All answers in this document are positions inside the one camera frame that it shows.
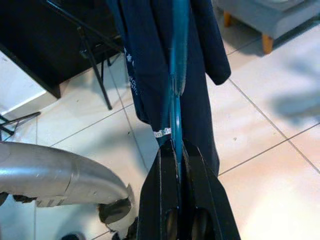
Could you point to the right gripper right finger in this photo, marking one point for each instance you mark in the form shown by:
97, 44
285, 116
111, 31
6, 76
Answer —
207, 200

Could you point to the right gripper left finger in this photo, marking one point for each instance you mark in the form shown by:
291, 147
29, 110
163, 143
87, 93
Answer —
155, 195

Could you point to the dark navy shirt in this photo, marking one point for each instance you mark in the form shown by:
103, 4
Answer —
197, 112

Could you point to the blue plastic hanger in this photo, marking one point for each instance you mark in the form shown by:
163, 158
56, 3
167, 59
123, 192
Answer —
178, 50

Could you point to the grey ottoman with wooden legs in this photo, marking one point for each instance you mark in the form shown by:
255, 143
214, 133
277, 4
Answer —
275, 15

